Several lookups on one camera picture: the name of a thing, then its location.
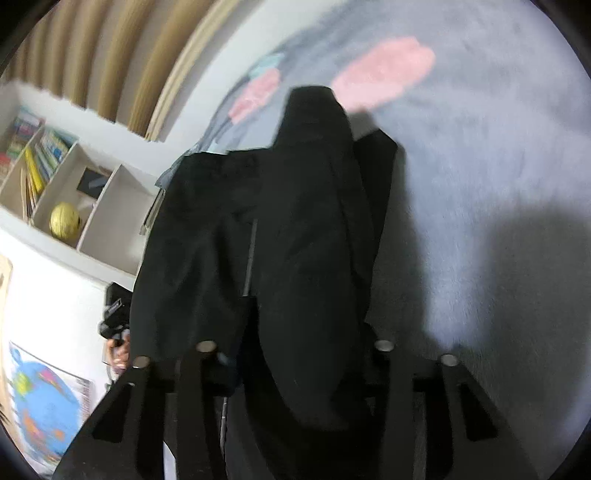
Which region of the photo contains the striped brown window blind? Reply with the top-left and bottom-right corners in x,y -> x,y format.
1,1 -> 239,141

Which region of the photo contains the yellow round plush toy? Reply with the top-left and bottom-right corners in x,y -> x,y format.
49,202 -> 81,241

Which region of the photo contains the world map poster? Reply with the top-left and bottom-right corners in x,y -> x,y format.
3,343 -> 91,478

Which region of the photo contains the black hooded jacket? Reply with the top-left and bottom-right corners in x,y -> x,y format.
130,86 -> 396,479

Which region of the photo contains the person's left hand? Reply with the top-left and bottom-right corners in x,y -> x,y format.
106,336 -> 130,376

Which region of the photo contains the grey floral bed blanket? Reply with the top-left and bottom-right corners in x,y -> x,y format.
156,0 -> 591,462

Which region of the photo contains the small black box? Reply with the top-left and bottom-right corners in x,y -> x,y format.
76,168 -> 110,200

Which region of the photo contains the white corner bookshelf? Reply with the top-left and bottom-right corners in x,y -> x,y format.
1,81 -> 166,289

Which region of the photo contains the row of books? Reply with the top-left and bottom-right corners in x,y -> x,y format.
1,107 -> 77,222

